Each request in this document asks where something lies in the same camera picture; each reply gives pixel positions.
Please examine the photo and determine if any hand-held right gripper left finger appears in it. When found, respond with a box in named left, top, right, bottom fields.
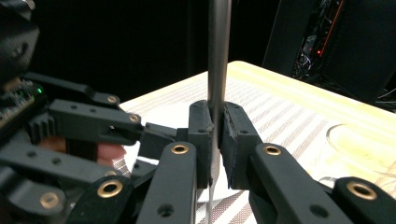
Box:
left=136, top=100, right=216, bottom=224

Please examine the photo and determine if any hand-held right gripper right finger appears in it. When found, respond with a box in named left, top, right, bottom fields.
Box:
left=219, top=101, right=353, bottom=224

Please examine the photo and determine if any metal table knife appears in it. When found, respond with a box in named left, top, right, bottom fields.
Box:
left=205, top=0, right=233, bottom=224

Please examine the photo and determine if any grey striped placemat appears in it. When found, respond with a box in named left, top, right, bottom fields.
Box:
left=120, top=76, right=347, bottom=224

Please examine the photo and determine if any dark computer rack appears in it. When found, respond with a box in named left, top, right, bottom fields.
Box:
left=264, top=0, right=396, bottom=104

